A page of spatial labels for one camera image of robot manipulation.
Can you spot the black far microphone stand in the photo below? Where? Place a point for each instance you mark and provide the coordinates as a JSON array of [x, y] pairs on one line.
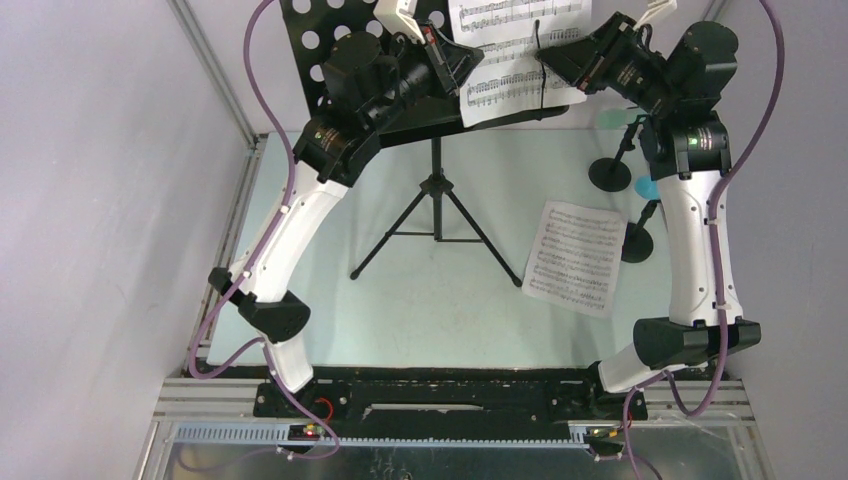
[[610, 174]]

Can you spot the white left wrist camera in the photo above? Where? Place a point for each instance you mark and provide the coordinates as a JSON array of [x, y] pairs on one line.
[[397, 16]]

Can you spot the green toy microphone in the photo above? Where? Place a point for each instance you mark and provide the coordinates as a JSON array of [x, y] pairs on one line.
[[616, 119]]

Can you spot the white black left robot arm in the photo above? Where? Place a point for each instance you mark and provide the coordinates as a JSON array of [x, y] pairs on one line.
[[369, 85]]

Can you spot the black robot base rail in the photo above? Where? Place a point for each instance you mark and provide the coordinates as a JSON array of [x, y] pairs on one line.
[[365, 405]]

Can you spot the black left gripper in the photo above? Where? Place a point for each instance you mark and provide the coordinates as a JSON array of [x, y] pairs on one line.
[[448, 63]]

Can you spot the black microphone stand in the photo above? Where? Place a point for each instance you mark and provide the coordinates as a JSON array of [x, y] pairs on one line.
[[610, 174], [638, 244]]

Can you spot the black near microphone stand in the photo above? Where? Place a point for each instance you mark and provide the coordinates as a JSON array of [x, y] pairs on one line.
[[638, 244]]

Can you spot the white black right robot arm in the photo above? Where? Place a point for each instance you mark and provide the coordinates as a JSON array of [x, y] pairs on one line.
[[687, 149]]

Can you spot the blue toy microphone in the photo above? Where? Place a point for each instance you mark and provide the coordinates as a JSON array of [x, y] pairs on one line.
[[647, 188]]

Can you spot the sheet music page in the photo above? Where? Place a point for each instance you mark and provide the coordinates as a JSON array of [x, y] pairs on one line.
[[575, 259], [509, 79]]

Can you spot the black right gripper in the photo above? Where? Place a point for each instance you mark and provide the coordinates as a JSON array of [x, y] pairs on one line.
[[584, 63]]

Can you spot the aluminium table frame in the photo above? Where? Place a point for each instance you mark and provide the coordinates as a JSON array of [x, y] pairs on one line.
[[369, 83]]

